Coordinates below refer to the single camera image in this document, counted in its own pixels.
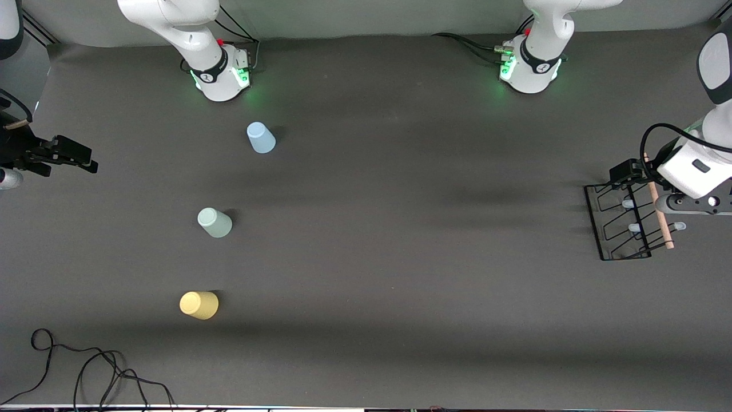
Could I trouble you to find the black wire cup holder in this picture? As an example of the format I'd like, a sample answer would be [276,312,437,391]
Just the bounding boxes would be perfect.
[584,152,687,262]

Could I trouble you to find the pale green plastic cup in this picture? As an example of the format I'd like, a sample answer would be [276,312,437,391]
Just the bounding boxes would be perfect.
[197,207,233,239]

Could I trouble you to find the yellow plastic cup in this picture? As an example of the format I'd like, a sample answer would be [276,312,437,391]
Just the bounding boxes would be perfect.
[180,291,220,320]

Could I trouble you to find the light blue plastic cup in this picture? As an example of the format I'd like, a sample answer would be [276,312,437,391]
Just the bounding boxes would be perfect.
[247,122,276,154]

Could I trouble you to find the dark grey table cloth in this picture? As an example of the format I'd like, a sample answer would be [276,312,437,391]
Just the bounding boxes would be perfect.
[0,23,732,410]

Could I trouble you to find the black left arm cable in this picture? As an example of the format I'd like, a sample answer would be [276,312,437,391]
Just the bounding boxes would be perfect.
[639,123,732,185]

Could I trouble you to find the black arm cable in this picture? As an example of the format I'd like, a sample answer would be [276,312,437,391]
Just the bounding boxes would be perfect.
[639,123,732,185]
[0,89,35,125]

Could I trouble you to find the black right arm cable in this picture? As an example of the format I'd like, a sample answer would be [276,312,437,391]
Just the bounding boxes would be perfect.
[0,89,35,125]

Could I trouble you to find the black left arm base cables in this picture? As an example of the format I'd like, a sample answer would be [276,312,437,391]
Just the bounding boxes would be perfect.
[432,16,535,65]

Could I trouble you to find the black arm base cables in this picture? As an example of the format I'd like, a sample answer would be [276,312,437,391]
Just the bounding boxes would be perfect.
[432,16,535,65]
[209,3,261,73]

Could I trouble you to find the loose black cable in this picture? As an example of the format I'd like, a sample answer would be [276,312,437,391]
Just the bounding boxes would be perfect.
[0,328,176,412]

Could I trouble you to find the black right arm base cables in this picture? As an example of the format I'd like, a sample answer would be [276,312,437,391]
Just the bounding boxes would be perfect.
[209,3,261,73]

